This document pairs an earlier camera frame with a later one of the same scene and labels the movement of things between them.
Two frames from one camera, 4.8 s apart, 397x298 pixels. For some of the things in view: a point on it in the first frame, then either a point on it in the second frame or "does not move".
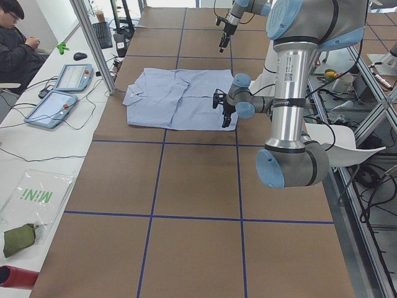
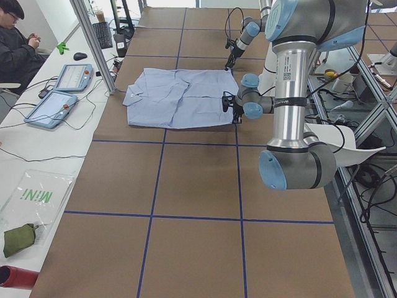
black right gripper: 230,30 → 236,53
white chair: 340,143 does not move
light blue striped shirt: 179,100 does not move
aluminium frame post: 95,43 does not move
